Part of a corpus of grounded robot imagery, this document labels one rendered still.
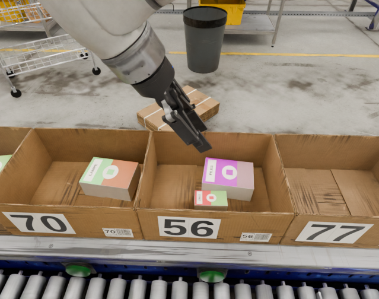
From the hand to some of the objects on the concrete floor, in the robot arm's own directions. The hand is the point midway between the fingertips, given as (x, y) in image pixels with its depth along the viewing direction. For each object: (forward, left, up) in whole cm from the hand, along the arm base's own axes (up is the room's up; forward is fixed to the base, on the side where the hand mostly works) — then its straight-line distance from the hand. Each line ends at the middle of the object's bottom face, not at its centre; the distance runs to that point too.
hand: (197, 132), depth 56 cm
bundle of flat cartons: (+166, +16, -110) cm, 200 cm away
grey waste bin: (+275, -10, -103) cm, 294 cm away
